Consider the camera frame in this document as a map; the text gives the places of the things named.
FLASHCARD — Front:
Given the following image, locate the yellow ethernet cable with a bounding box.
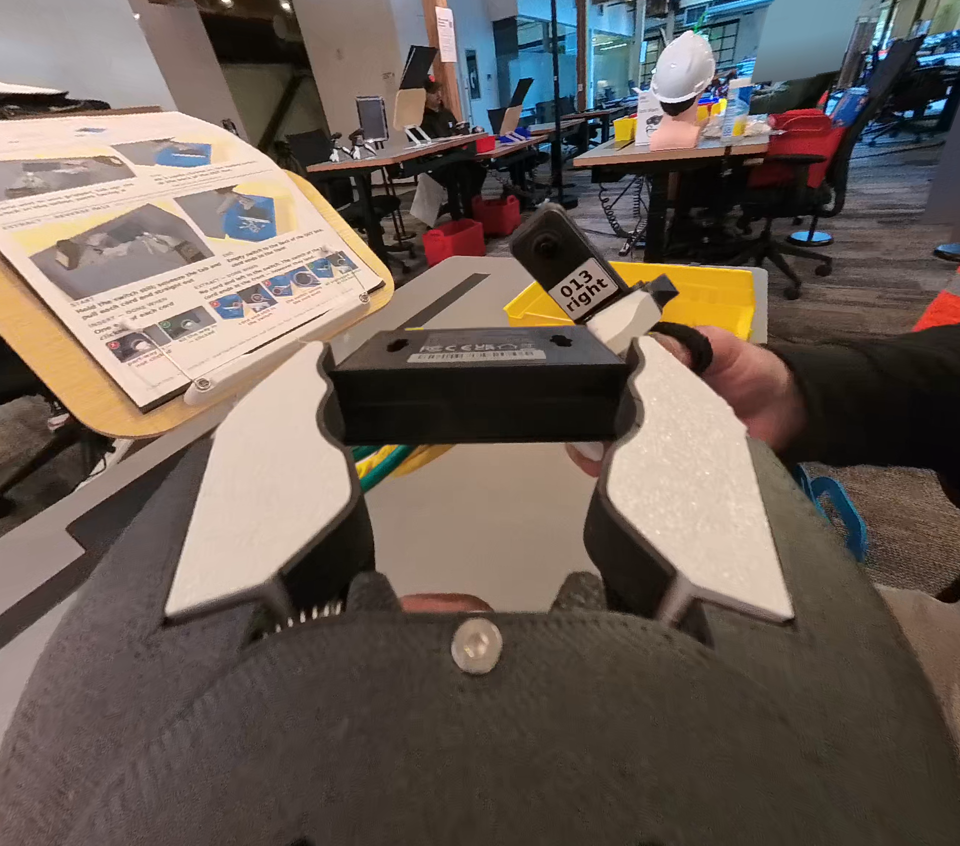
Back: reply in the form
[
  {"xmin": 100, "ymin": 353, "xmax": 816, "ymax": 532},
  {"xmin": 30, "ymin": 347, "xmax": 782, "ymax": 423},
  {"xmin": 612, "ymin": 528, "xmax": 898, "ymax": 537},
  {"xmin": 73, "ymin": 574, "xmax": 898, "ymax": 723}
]
[{"xmin": 358, "ymin": 445, "xmax": 455, "ymax": 483}]

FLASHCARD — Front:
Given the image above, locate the orange traffic cone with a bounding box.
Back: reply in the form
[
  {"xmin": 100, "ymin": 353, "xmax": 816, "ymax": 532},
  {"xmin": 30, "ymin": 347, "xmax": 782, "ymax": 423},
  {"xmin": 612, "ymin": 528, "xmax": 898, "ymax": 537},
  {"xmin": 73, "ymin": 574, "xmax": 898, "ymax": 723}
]
[{"xmin": 915, "ymin": 269, "xmax": 960, "ymax": 333}]

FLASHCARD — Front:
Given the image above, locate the wooden desk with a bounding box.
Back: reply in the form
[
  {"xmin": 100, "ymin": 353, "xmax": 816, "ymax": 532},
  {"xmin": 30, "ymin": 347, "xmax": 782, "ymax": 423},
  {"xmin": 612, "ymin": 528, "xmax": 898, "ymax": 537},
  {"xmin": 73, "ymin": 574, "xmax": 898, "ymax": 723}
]
[
  {"xmin": 571, "ymin": 134, "xmax": 774, "ymax": 262},
  {"xmin": 306, "ymin": 130, "xmax": 549, "ymax": 270}
]

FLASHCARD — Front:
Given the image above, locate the wooden board with black panel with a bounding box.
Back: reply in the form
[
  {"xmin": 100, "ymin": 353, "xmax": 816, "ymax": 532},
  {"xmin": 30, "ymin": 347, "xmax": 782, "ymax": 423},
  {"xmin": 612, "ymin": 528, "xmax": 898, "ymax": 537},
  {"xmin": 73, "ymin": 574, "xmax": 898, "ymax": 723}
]
[
  {"xmin": 498, "ymin": 77, "xmax": 535, "ymax": 135},
  {"xmin": 393, "ymin": 45, "xmax": 438, "ymax": 146}
]

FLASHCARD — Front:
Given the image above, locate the tablet on stand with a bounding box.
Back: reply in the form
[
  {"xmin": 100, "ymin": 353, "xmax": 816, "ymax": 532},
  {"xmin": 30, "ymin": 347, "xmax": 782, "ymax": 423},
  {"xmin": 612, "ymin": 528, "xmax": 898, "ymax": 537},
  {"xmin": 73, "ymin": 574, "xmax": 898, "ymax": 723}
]
[{"xmin": 354, "ymin": 96, "xmax": 391, "ymax": 146}]

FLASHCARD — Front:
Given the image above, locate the white hard hat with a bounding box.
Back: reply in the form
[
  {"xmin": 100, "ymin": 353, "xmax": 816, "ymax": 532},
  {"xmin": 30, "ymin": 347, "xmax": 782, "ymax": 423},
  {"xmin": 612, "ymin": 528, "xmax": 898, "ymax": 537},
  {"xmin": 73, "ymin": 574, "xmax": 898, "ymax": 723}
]
[{"xmin": 648, "ymin": 29, "xmax": 717, "ymax": 105}]

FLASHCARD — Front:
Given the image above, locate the person's right hand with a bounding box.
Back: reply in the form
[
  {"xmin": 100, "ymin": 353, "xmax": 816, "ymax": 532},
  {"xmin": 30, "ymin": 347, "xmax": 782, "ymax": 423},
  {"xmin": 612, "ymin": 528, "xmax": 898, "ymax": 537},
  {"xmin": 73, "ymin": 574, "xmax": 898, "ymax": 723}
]
[{"xmin": 566, "ymin": 325, "xmax": 807, "ymax": 480}]

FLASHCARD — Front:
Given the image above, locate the black network switch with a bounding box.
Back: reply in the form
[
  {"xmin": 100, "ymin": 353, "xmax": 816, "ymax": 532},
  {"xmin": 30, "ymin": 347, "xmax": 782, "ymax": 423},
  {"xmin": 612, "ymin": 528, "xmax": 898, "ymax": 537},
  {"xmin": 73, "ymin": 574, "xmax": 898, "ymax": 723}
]
[{"xmin": 327, "ymin": 325, "xmax": 639, "ymax": 446}]

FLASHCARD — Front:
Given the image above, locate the person's right forearm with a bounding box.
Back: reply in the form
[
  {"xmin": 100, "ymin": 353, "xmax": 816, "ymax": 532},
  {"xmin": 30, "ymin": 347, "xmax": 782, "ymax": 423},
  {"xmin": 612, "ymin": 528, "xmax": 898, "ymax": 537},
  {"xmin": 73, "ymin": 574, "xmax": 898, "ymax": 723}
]
[{"xmin": 772, "ymin": 325, "xmax": 960, "ymax": 510}]

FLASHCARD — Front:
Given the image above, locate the green ethernet cable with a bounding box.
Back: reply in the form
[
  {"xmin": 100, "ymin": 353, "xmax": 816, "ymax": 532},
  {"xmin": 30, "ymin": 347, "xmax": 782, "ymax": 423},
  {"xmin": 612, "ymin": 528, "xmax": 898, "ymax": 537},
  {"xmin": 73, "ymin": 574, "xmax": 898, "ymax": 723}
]
[{"xmin": 352, "ymin": 445, "xmax": 417, "ymax": 487}]

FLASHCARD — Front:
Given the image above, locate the red tote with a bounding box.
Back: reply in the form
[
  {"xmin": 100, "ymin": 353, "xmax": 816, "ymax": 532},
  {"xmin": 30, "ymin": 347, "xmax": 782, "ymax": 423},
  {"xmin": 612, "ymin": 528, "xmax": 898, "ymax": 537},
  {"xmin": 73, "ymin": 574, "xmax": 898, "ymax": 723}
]
[
  {"xmin": 422, "ymin": 218, "xmax": 487, "ymax": 268},
  {"xmin": 471, "ymin": 192, "xmax": 522, "ymax": 238}
]

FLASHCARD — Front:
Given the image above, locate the red bag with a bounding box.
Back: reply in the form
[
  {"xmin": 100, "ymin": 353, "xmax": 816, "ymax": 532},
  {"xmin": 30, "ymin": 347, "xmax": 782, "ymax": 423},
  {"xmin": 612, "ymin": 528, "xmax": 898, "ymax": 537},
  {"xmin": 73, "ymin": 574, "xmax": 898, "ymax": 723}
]
[{"xmin": 750, "ymin": 110, "xmax": 837, "ymax": 191}]

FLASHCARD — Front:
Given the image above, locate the white paper sheet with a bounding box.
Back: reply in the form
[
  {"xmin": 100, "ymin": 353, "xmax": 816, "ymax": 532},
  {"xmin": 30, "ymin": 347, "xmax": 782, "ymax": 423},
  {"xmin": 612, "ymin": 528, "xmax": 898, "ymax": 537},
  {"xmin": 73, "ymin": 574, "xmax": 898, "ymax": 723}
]
[{"xmin": 411, "ymin": 171, "xmax": 444, "ymax": 228}]

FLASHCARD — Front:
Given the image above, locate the black office chair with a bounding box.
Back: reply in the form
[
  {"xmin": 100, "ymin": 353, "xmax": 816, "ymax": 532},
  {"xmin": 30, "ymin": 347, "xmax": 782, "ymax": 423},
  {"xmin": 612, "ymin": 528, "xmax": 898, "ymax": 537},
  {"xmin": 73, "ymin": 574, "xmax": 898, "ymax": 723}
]
[{"xmin": 735, "ymin": 36, "xmax": 856, "ymax": 300}]

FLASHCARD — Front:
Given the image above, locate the blue tote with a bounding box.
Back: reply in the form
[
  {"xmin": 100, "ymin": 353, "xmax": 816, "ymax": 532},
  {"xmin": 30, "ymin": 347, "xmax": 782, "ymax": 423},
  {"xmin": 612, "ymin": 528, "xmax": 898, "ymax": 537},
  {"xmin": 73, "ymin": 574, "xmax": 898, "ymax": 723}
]
[{"xmin": 795, "ymin": 464, "xmax": 871, "ymax": 562}]

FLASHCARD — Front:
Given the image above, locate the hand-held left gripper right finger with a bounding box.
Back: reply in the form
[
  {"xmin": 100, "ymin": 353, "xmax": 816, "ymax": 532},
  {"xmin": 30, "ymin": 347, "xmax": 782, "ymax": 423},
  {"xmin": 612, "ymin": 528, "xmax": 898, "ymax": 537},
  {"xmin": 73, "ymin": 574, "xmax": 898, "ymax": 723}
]
[{"xmin": 583, "ymin": 335, "xmax": 796, "ymax": 628}]

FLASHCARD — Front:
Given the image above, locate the mannequin head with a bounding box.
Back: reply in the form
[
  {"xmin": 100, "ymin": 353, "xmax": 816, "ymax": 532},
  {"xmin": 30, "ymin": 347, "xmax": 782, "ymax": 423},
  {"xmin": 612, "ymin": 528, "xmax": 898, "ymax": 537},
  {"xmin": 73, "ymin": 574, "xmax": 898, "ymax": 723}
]
[{"xmin": 646, "ymin": 96, "xmax": 706, "ymax": 151}]

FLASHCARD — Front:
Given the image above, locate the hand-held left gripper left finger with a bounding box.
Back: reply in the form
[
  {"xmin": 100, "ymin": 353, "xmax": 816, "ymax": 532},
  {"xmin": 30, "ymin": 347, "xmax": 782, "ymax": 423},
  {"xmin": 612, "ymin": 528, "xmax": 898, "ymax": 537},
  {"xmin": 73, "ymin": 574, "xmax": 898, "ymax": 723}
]
[{"xmin": 163, "ymin": 340, "xmax": 376, "ymax": 630}]

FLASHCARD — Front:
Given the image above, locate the yellow plastic bin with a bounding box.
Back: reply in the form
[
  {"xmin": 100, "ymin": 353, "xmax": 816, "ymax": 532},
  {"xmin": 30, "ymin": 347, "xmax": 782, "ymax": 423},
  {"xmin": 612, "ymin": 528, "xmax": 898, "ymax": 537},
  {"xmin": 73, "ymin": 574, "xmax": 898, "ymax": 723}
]
[{"xmin": 504, "ymin": 261, "xmax": 757, "ymax": 341}]

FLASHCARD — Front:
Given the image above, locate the instruction sheet on wooden board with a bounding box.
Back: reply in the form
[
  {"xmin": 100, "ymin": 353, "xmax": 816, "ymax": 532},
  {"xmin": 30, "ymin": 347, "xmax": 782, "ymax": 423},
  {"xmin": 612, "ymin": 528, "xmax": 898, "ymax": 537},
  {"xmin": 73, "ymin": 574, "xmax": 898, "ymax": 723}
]
[{"xmin": 0, "ymin": 107, "xmax": 395, "ymax": 438}]

